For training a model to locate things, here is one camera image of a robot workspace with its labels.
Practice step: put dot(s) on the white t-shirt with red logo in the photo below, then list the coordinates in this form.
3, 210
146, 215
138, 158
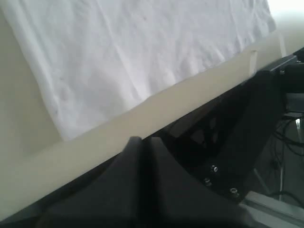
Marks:
96, 59

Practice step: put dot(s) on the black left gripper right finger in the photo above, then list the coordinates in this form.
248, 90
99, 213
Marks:
172, 198

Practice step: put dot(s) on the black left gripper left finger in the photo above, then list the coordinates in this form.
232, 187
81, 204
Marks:
110, 201

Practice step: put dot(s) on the black robot arm base mount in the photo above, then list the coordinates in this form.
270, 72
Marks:
220, 142

